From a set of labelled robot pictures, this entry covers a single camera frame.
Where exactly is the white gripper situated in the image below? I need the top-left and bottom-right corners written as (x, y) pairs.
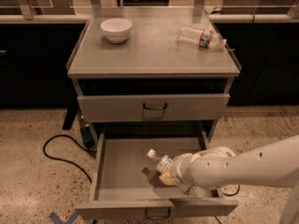
top-left (159, 147), bottom-right (235, 186)

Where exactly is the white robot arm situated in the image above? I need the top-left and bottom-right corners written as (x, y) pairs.
top-left (157, 136), bottom-right (299, 224)

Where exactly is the open middle drawer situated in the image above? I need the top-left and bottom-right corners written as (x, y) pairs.
top-left (76, 133), bottom-right (238, 220)

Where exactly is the closed upper drawer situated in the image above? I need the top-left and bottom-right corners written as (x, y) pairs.
top-left (78, 94), bottom-right (230, 122)

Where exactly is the grey drawer cabinet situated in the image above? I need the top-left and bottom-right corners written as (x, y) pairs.
top-left (65, 6), bottom-right (242, 221)

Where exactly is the clear crushed plastic bottle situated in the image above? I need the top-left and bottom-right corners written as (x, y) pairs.
top-left (177, 25), bottom-right (226, 50)

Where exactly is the blue power adapter box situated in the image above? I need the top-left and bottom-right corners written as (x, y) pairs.
top-left (80, 127), bottom-right (95, 148)

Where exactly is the white ceramic bowl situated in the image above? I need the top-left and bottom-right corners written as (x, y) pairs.
top-left (100, 18), bottom-right (133, 44)

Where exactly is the black floor cable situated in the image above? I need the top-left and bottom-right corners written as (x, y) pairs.
top-left (42, 133), bottom-right (97, 184)

